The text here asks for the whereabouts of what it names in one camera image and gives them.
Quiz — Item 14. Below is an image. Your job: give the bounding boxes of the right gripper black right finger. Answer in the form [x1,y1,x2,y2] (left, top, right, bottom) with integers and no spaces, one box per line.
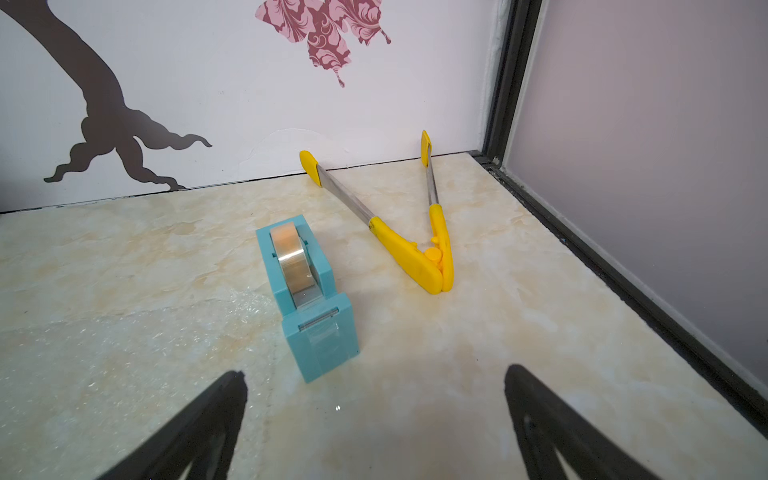
[504,364,657,479]

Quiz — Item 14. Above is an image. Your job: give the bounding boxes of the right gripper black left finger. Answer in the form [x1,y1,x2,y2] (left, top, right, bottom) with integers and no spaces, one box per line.
[101,371,248,479]

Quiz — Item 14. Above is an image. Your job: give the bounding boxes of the clear bubble wrap sheet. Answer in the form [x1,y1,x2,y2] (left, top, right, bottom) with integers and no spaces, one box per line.
[1,291,282,479]

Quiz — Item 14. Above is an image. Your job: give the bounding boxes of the teal tape dispenser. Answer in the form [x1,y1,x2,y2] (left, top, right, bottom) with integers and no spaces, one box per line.
[256,215,360,383]

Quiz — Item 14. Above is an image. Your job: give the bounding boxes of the yellow kitchen tongs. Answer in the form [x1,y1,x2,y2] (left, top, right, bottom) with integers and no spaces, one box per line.
[299,131,454,295]

